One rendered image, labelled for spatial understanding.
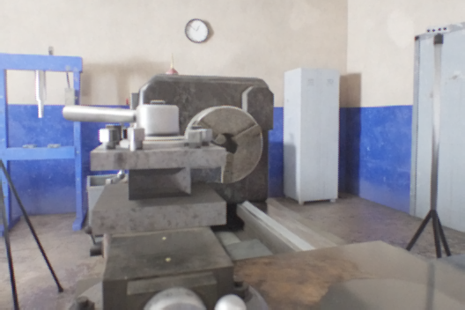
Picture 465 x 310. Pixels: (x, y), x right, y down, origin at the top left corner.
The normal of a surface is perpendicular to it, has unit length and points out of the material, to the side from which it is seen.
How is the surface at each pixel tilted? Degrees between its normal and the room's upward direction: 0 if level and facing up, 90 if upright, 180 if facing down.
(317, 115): 90
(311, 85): 90
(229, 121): 90
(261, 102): 90
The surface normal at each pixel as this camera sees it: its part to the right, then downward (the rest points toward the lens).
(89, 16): 0.30, 0.05
